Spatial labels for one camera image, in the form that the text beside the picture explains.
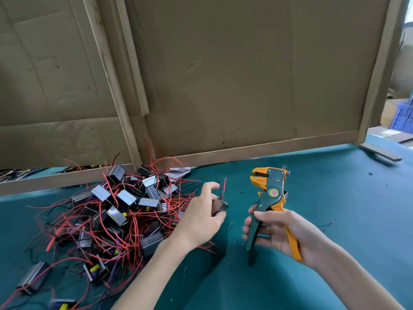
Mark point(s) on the person's left hand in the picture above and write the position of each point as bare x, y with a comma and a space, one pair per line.
197, 219

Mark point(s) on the person's right hand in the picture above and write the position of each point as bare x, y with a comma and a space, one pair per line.
297, 235

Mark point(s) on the person's right forearm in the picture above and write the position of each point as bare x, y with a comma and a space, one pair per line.
358, 281

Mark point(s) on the person's left forearm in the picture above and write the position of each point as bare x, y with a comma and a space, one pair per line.
151, 277

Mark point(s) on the flat grey board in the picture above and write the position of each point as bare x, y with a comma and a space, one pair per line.
381, 151

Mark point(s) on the brown cardboard box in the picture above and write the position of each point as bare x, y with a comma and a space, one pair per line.
389, 113

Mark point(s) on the blue plastic crate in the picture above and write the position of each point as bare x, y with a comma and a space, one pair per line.
405, 116

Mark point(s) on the smooth brown cardboard panel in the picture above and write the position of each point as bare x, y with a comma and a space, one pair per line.
258, 67

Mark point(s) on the thin wooden strip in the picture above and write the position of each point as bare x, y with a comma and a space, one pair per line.
132, 61

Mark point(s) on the creased brown cardboard panel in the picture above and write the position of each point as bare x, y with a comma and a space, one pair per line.
45, 74

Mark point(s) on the long wooden bottom rail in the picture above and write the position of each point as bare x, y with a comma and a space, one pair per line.
258, 150

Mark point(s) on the short wooden bottom rail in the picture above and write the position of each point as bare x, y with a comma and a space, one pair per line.
64, 180

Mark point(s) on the wide wooden post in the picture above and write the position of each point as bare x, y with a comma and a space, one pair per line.
110, 80

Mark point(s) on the wooden corner post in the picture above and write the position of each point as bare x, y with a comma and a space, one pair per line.
381, 67

